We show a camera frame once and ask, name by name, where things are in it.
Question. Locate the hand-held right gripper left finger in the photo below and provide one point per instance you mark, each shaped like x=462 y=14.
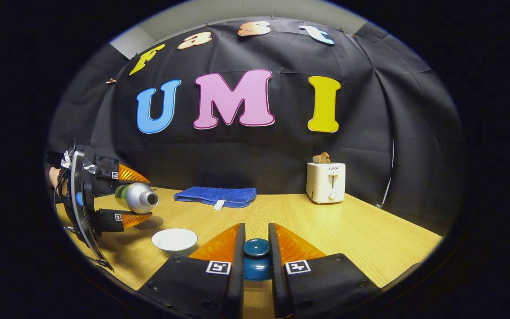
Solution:
x=193 y=283

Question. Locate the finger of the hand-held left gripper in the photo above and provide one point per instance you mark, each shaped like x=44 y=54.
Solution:
x=109 y=220
x=104 y=175

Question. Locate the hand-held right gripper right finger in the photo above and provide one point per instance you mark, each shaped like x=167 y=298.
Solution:
x=321 y=283

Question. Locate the silver green water bottle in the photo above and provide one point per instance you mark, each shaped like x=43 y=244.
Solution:
x=137 y=198

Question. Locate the round brown coaster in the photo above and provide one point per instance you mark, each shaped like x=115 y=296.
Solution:
x=153 y=222

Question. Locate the white teacup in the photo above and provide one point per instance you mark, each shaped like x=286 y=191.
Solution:
x=174 y=241

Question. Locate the blue teacup lid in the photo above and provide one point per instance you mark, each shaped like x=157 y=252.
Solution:
x=256 y=261

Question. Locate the folded blue towel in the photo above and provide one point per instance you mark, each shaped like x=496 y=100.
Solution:
x=215 y=195

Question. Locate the white toaster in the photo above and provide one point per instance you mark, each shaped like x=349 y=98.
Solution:
x=321 y=184

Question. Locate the brown bread slice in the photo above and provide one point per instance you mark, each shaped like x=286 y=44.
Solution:
x=320 y=158

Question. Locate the black backdrop cloth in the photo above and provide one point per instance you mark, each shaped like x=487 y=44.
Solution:
x=259 y=150

